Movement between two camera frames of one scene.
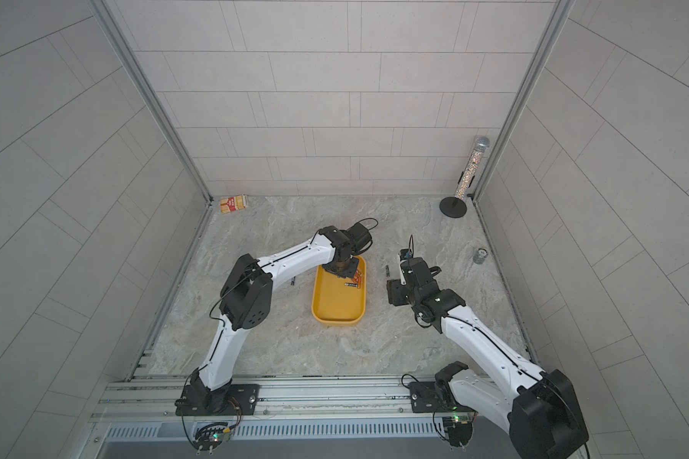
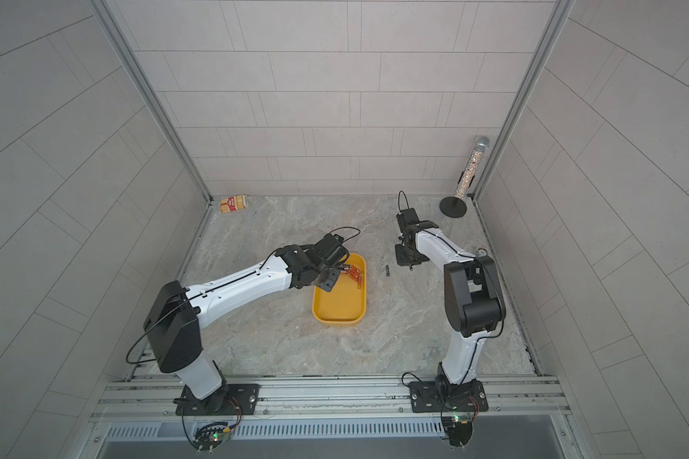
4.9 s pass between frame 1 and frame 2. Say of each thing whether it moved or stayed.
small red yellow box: stayed
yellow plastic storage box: stayed
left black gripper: moved
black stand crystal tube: stayed
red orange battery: stayed
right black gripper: moved
